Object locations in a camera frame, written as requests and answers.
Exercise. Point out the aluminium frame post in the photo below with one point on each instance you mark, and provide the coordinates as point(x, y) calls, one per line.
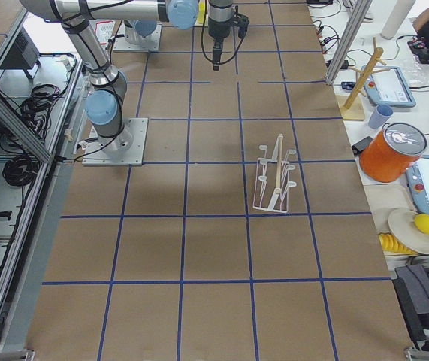
point(348, 36)

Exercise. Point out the wooden mug tree stand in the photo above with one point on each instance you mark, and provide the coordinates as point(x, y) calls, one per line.
point(351, 107)

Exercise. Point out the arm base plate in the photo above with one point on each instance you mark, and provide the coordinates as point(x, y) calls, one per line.
point(126, 149)

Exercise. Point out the blue cup on side table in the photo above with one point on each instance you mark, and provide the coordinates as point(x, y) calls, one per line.
point(380, 116)

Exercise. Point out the orange bucket with lid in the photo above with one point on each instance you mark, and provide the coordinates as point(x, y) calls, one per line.
point(392, 152)

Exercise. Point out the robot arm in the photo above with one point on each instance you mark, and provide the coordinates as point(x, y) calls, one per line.
point(75, 18)

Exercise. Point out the black power adapter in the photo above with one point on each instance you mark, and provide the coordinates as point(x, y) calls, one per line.
point(359, 147)

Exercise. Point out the white wire cup rack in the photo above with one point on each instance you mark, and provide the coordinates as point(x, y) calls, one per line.
point(272, 178)

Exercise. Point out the beige plate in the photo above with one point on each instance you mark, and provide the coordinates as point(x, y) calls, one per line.
point(403, 228)

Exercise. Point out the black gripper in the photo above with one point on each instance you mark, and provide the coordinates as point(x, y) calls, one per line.
point(218, 31)

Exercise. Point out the blue teach pendant far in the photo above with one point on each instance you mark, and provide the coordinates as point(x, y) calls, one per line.
point(387, 86)

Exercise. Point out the yellow lemon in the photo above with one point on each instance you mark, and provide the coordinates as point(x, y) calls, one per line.
point(421, 221)

